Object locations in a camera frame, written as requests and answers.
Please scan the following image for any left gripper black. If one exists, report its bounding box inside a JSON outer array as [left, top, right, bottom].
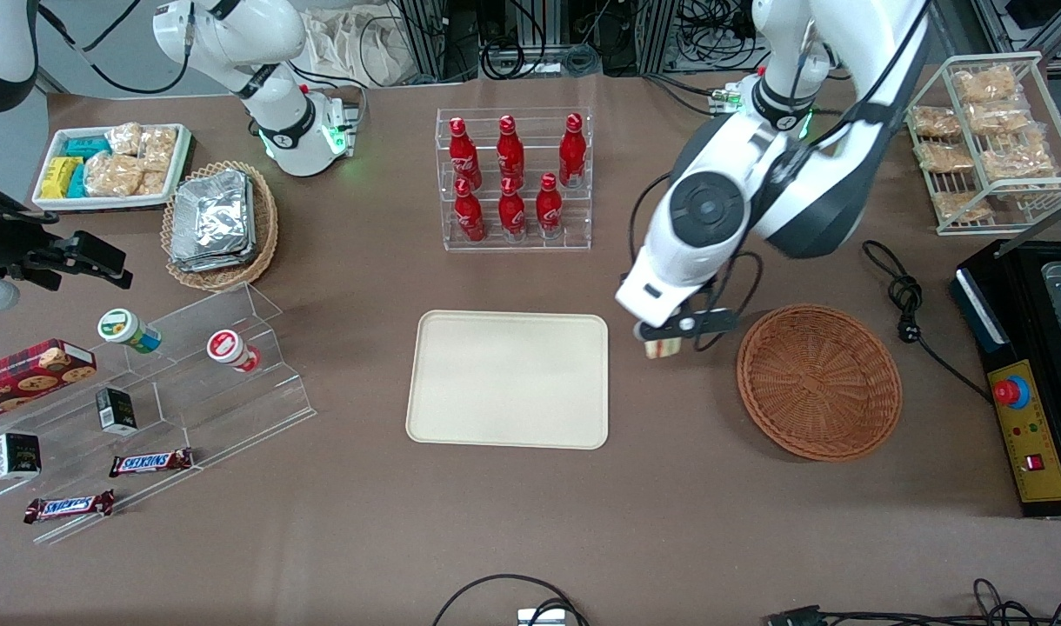
[[632, 306, 740, 343]]

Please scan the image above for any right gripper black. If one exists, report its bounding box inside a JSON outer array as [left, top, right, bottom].
[[0, 198, 134, 293]]

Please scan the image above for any white rectangular snack tray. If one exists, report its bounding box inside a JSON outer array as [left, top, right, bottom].
[[31, 123, 194, 213]]

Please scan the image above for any cream rectangular serving tray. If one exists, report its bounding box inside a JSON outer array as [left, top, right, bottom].
[[406, 310, 611, 450]]

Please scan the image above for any brown wicker basket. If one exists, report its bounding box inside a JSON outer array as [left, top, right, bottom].
[[737, 304, 904, 462]]

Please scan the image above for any light wicker basket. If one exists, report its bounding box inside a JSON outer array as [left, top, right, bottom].
[[161, 161, 279, 292]]

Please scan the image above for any green sunflower lid cup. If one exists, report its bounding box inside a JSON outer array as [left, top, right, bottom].
[[97, 308, 162, 354]]

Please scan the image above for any yellow snack packet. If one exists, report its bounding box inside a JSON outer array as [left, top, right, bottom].
[[40, 156, 83, 199]]

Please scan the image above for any red tartan cookie box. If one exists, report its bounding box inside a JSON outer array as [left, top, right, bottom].
[[0, 338, 97, 425]]

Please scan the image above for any foil-wrapped food pack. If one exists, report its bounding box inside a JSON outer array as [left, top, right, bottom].
[[172, 170, 251, 262], [170, 178, 256, 273]]

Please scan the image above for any small black carton box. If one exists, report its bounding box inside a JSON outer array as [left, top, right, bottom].
[[95, 387, 138, 436], [0, 432, 43, 482]]

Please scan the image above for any clear acrylic bottle rack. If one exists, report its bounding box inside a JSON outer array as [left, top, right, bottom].
[[436, 107, 594, 253]]

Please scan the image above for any red cola bottle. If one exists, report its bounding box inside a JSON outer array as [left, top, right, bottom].
[[455, 178, 485, 243], [498, 176, 527, 241], [558, 113, 587, 189], [448, 117, 483, 190], [536, 173, 564, 239], [497, 115, 526, 185]]

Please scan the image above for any clear acrylic tiered display stand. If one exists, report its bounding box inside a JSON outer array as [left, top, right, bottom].
[[0, 283, 318, 547]]

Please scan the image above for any red strawberry yogurt cup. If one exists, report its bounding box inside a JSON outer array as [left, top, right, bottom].
[[206, 329, 262, 373]]

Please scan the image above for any Snickers chocolate bar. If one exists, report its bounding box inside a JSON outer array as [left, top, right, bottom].
[[23, 489, 117, 524], [109, 448, 195, 478]]

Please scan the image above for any black equipment rack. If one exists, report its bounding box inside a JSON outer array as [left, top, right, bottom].
[[391, 0, 679, 81]]

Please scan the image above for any clear bag of pastry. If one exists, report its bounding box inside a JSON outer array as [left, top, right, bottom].
[[916, 139, 975, 175], [965, 97, 1031, 136], [952, 65, 1018, 105], [931, 190, 992, 223], [981, 130, 1058, 183], [911, 104, 964, 140]]

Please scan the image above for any beige cloth bag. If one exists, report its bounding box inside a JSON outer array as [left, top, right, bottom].
[[300, 4, 414, 88]]

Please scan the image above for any black machine with yellow panel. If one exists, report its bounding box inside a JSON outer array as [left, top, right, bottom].
[[948, 239, 1061, 520]]

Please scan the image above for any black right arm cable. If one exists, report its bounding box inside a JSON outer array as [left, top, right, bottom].
[[37, 0, 190, 95]]

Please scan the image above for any black power cable with plug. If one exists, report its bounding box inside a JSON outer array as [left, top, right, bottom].
[[861, 241, 994, 403]]

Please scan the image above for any black looped table cable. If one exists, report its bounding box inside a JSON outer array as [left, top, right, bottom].
[[432, 574, 591, 626]]

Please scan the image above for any black cable bundle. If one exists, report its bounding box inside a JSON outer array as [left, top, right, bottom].
[[678, 0, 766, 70]]

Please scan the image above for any black cable with connector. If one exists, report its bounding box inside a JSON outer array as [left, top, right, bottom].
[[765, 578, 1061, 626]]

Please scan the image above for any white wire shelf rack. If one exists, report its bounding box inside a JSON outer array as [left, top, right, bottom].
[[907, 51, 1061, 237]]

